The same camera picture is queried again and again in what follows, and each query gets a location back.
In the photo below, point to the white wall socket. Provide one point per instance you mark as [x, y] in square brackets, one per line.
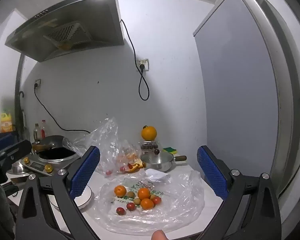
[146, 62]
[38, 81]

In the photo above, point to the silver induction cooker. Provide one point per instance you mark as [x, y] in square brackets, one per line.
[55, 156]

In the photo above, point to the yellow detergent bottle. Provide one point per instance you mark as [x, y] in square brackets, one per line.
[6, 122]

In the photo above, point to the grey refrigerator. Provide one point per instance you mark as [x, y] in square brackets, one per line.
[240, 80]

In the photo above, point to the yellow green sponge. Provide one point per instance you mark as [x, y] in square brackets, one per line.
[170, 150]

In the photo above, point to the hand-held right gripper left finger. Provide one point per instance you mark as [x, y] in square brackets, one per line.
[86, 172]

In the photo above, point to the clear box of dark fruits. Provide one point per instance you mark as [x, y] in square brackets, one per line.
[149, 146]

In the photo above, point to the dark vertical pipe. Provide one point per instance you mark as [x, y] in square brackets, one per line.
[18, 92]

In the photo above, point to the clear oil bottle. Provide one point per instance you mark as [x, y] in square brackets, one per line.
[36, 133]

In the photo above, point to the small red tomato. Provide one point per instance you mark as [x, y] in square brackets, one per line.
[122, 168]
[120, 210]
[108, 172]
[156, 200]
[130, 206]

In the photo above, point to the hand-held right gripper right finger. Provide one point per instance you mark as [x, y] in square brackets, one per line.
[212, 172]

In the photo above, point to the green printed plastic bag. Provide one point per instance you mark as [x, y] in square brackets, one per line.
[175, 205]

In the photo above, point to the orange peel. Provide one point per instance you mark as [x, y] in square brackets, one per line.
[136, 166]

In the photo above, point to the steel range hood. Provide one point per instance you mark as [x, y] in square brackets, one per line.
[90, 10]

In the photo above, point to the steel pot lid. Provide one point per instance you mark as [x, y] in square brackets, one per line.
[16, 167]

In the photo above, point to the large orange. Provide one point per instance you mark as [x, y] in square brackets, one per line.
[149, 133]

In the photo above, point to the black umbrella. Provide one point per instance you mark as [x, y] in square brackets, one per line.
[22, 105]

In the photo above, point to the white paper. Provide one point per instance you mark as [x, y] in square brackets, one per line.
[157, 175]

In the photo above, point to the clear crumpled plastic bag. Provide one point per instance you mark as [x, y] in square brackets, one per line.
[107, 135]

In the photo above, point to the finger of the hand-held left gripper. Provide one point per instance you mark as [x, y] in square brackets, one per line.
[3, 141]
[20, 148]

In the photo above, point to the white plate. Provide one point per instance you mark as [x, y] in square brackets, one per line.
[86, 197]

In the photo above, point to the person's right hand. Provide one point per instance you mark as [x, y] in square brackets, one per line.
[159, 235]

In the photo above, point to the tangerine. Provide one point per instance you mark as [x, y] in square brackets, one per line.
[144, 193]
[131, 156]
[121, 159]
[147, 203]
[120, 190]

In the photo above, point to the person's left forearm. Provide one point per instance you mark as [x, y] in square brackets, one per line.
[0, 210]

